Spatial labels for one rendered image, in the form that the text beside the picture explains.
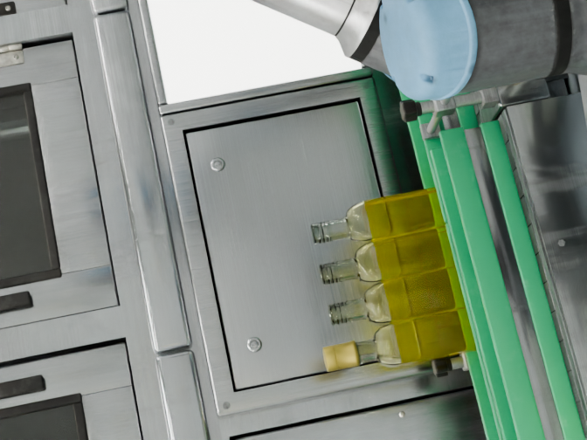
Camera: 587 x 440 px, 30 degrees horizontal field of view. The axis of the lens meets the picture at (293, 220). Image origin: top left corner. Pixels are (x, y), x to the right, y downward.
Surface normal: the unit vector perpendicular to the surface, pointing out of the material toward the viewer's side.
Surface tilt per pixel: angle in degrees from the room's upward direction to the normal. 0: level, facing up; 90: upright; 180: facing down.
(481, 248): 90
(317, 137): 90
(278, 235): 90
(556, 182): 90
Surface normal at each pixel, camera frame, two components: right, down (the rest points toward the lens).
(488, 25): 0.11, 0.19
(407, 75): -0.96, 0.21
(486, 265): 0.04, -0.25
